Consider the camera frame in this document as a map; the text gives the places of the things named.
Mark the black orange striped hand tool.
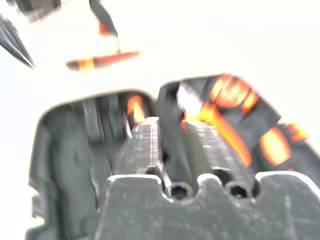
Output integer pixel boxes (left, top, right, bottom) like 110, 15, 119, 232
65, 50, 141, 73

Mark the finger of the pointed black left gripper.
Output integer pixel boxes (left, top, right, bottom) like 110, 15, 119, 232
0, 14, 36, 69

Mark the orange oval tool grip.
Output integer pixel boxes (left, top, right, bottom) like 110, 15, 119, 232
259, 126, 292, 167

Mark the orange black tape measure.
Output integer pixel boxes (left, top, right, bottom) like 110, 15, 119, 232
209, 74, 259, 114

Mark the black plastic tool case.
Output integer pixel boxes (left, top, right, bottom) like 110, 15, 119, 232
24, 72, 320, 240

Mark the silver hammer with orange handle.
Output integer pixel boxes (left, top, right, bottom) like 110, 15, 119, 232
176, 81, 253, 168

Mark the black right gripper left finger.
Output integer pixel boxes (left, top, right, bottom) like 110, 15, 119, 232
110, 116, 161, 176

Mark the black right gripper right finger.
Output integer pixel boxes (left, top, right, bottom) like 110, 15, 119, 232
180, 119, 255, 177

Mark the orange tool in case lid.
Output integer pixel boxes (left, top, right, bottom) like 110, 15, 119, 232
126, 95, 147, 124

